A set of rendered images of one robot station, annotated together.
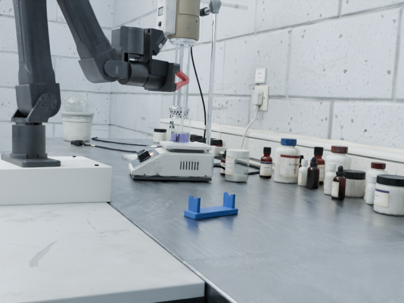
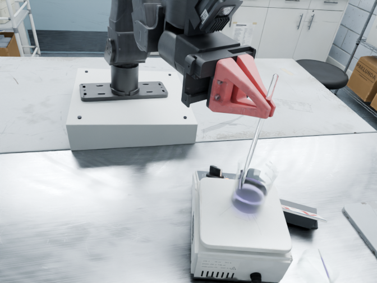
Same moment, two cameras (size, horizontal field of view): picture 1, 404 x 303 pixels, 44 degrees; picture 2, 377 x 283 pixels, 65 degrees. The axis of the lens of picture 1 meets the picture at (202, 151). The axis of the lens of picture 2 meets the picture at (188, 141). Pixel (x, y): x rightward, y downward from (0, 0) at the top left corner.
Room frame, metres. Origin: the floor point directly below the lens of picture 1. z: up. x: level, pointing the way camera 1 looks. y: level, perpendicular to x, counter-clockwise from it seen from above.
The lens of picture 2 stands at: (1.24, -0.24, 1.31)
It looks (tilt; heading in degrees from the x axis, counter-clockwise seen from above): 38 degrees down; 99
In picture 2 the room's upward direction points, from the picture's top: 7 degrees clockwise
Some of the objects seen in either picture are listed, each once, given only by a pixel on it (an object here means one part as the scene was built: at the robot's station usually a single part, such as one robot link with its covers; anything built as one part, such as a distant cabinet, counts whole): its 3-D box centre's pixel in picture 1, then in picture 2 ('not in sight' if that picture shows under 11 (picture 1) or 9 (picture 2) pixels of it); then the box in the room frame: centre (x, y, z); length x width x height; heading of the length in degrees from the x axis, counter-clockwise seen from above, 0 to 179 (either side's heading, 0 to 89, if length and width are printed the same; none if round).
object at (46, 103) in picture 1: (32, 109); (127, 50); (0.99, 0.34, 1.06); 0.09 x 0.06 x 0.06; 43
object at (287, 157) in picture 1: (287, 160); not in sight; (1.31, -0.22, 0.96); 0.06 x 0.06 x 0.11
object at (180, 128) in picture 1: (181, 128); (252, 187); (1.28, 0.05, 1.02); 0.06 x 0.05 x 0.08; 116
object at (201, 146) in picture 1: (185, 145); (241, 211); (1.28, 0.04, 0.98); 0.12 x 0.12 x 0.01; 12
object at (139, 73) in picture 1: (132, 70); (183, 46); (1.15, 0.17, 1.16); 0.07 x 0.06 x 0.07; 137
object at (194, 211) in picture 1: (211, 204); not in sight; (0.87, -0.02, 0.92); 0.10 x 0.03 x 0.04; 130
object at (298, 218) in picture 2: not in sight; (294, 208); (1.38, 0.14, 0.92); 0.09 x 0.06 x 0.04; 177
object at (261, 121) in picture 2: (183, 103); (252, 148); (1.27, 0.05, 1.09); 0.01 x 0.01 x 0.20
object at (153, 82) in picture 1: (152, 76); (207, 67); (1.19, 0.13, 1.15); 0.10 x 0.07 x 0.07; 47
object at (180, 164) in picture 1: (174, 162); (234, 215); (1.27, 0.07, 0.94); 0.22 x 0.13 x 0.08; 102
